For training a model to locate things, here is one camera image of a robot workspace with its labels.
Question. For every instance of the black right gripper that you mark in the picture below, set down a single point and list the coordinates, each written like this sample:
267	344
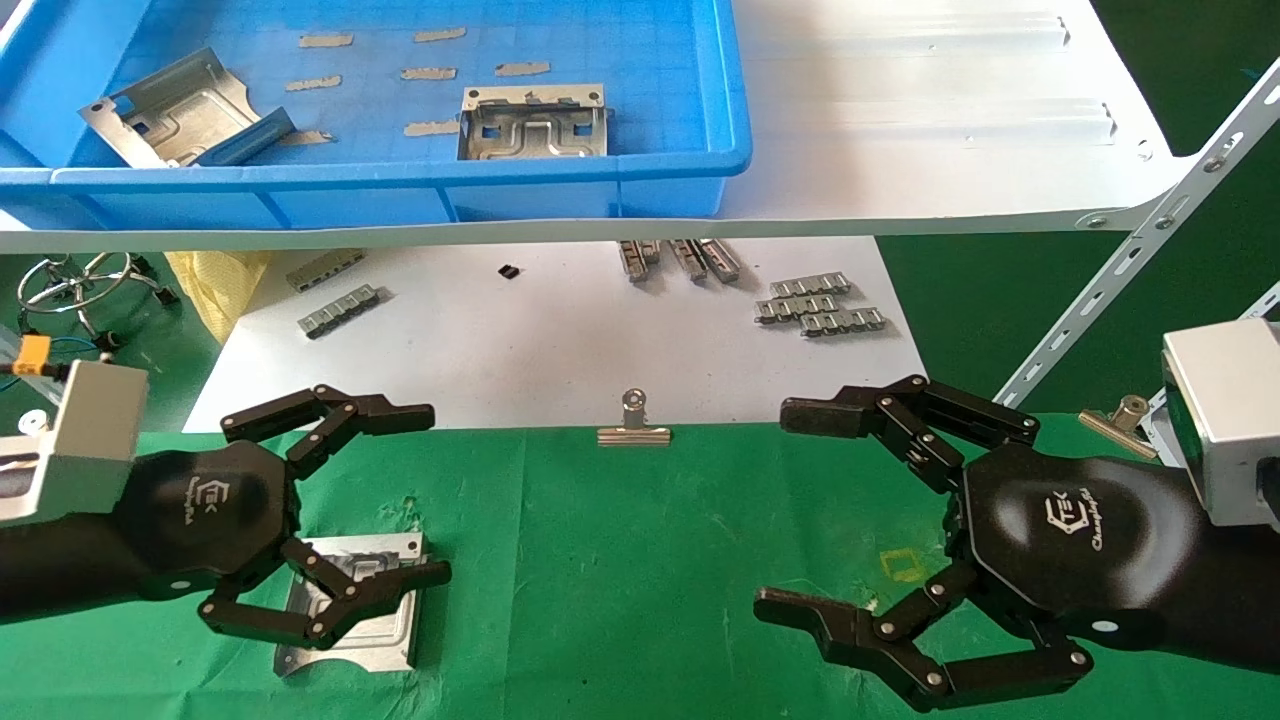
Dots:
1080	540

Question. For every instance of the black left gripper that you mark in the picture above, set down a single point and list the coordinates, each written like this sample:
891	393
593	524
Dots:
210	510

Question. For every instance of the stamped metal bracket part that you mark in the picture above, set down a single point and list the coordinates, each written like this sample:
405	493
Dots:
190	110
535	130
380	635

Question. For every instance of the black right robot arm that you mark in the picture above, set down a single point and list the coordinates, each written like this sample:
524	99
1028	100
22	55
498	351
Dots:
1240	590

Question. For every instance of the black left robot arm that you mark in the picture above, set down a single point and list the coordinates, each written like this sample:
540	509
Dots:
60	570

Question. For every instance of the grey toothed metal strip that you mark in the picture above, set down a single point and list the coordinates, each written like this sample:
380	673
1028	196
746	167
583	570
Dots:
795	307
688	260
338	311
810	285
635	260
845	321
720	260
325	270

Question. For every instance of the white flat board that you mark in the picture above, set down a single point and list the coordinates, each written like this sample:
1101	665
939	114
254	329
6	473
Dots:
550	350

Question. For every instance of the green table cloth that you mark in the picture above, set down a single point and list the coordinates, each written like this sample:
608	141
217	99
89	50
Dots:
620	580

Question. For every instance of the silver binder clip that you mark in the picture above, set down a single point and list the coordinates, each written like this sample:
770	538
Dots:
634	432

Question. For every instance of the yellow cloth bag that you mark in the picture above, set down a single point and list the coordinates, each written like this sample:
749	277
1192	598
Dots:
215	285

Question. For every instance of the brass binder clip right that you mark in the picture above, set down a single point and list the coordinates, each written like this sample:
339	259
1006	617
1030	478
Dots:
1115	425

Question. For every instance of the grey tape piece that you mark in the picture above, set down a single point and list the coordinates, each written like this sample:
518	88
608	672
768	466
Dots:
326	41
440	35
430	128
312	83
428	73
522	69
308	138

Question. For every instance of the chrome chair base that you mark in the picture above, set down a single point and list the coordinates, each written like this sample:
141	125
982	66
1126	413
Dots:
85	290

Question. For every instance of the white metal shelf board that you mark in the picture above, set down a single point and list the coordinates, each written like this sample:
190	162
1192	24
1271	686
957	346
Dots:
900	150

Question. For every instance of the white perforated shelf brace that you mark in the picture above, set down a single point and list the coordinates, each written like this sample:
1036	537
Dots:
1130	265

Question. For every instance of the blue plastic tray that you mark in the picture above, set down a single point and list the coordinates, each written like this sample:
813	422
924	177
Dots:
650	100

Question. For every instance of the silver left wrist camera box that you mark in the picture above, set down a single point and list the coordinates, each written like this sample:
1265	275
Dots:
80	440

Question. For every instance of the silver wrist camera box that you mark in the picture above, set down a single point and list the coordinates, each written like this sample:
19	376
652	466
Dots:
1230	420
80	440

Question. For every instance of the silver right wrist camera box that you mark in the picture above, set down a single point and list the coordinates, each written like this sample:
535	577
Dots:
1230	420

